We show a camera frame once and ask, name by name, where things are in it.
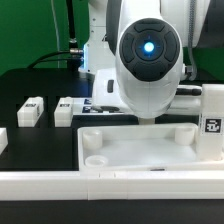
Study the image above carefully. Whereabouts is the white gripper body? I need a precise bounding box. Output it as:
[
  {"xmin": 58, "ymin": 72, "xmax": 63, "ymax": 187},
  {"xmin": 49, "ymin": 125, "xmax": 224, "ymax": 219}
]
[{"xmin": 92, "ymin": 68, "xmax": 202, "ymax": 117}]

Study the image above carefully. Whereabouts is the white desk top tray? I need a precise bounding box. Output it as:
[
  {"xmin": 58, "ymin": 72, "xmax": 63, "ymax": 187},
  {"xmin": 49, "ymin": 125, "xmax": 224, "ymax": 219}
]
[{"xmin": 77, "ymin": 123, "xmax": 224, "ymax": 172}]

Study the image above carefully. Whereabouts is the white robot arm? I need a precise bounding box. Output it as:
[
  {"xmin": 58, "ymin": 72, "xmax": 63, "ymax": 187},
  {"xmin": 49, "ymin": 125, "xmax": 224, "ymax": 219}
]
[{"xmin": 80, "ymin": 0, "xmax": 224, "ymax": 119}]

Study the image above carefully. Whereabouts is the fiducial marker sheet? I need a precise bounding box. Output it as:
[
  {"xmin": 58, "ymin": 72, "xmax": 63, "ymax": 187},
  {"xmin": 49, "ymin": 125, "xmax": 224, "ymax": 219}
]
[{"xmin": 73, "ymin": 98, "xmax": 96, "ymax": 115}]

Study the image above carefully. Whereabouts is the white front fence bar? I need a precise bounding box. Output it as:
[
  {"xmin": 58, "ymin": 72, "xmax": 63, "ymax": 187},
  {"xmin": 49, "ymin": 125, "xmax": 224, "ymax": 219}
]
[{"xmin": 0, "ymin": 171, "xmax": 224, "ymax": 201}]

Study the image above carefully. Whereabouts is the white left fence block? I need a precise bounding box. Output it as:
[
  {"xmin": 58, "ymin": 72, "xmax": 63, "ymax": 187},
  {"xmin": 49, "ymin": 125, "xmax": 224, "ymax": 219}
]
[{"xmin": 0, "ymin": 128, "xmax": 8, "ymax": 155}]

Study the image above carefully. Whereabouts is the black cable bundle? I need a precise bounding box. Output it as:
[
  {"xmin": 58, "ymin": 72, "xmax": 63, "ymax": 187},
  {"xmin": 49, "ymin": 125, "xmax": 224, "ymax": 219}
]
[{"xmin": 27, "ymin": 0, "xmax": 85, "ymax": 70}]

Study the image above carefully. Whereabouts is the thin white cable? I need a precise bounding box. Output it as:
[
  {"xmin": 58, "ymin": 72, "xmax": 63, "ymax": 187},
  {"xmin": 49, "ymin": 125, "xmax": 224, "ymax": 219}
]
[{"xmin": 50, "ymin": 0, "xmax": 62, "ymax": 69}]

